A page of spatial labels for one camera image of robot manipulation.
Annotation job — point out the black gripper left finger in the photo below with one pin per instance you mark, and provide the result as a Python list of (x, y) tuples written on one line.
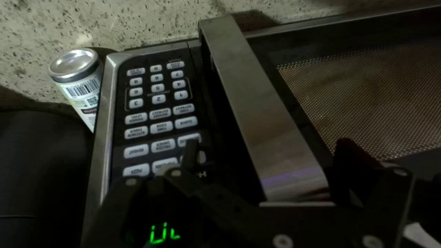
[(188, 162)]

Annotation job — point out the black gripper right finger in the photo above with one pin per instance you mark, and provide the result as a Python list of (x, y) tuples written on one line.
[(354, 177)]

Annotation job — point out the stainless steel microwave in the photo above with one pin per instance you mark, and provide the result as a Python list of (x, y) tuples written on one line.
[(267, 109)]

